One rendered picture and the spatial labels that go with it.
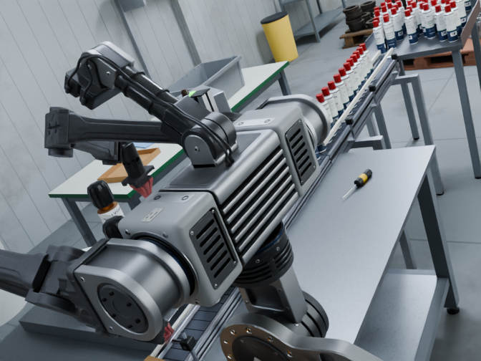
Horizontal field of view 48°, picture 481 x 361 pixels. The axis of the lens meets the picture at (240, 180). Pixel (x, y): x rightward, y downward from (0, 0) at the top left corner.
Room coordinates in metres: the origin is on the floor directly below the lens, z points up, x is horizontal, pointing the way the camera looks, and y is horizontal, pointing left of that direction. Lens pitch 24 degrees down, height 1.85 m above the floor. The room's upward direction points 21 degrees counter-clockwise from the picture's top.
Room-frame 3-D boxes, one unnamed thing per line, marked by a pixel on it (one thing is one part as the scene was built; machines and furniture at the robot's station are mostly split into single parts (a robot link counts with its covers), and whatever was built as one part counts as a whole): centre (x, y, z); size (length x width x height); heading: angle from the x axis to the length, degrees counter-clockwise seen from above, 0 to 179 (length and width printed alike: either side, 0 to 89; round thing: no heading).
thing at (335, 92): (2.38, -0.55, 0.98); 0.05 x 0.05 x 0.20
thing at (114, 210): (1.98, 0.52, 1.04); 0.09 x 0.09 x 0.29
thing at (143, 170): (1.62, 0.29, 1.30); 0.10 x 0.07 x 0.07; 144
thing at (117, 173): (3.12, 0.59, 0.82); 0.34 x 0.24 x 0.04; 143
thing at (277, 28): (7.35, -1.20, 0.30); 0.39 x 0.38 x 0.61; 138
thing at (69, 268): (0.75, 0.27, 1.45); 0.09 x 0.08 x 0.12; 138
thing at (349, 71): (2.56, -0.69, 0.98); 0.05 x 0.05 x 0.20
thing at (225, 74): (3.83, 0.00, 0.91); 0.60 x 0.40 x 0.22; 141
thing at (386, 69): (2.59, -0.71, 0.47); 1.17 x 0.36 x 0.95; 142
